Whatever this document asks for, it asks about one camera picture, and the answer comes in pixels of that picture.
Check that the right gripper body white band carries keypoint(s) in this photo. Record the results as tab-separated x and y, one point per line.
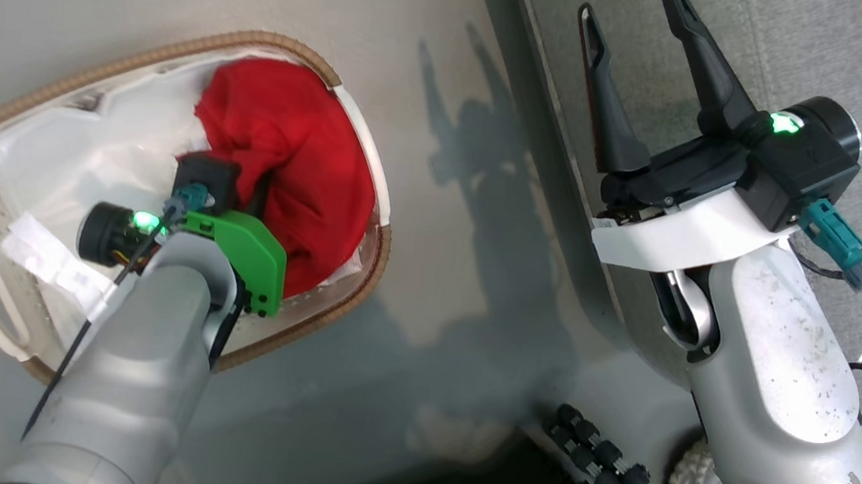
685	235

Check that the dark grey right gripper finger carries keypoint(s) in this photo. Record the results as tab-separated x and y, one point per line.
609	117
711	79

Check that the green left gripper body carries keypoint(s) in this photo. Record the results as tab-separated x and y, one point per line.
252	252

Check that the red cloth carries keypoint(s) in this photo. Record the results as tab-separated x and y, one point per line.
292	126

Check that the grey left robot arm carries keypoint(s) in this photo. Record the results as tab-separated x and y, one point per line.
126	371

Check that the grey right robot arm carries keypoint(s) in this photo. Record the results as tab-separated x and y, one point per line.
782	371

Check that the white paper label strip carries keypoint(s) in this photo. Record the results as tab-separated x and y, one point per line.
42	252

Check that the black roller wheel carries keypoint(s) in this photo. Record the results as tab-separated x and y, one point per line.
615	469

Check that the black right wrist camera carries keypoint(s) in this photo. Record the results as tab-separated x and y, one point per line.
810	168

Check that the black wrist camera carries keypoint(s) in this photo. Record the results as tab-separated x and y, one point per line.
810	168
111	235

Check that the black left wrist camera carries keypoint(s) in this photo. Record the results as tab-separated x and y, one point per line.
111	235

